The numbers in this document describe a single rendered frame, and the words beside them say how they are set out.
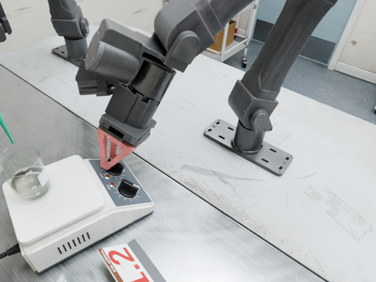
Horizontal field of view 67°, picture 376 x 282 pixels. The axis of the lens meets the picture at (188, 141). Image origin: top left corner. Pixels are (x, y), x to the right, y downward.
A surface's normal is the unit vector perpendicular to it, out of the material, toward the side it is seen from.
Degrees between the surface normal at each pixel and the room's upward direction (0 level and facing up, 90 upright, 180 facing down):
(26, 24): 90
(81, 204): 0
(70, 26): 109
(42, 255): 90
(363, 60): 90
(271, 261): 0
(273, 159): 0
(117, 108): 67
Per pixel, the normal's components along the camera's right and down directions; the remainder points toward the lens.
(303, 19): 0.25, 0.73
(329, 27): -0.61, 0.52
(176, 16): -0.50, -0.49
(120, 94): -0.21, 0.31
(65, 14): -0.01, 0.88
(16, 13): 0.79, 0.45
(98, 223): 0.58, 0.59
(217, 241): 0.06, -0.73
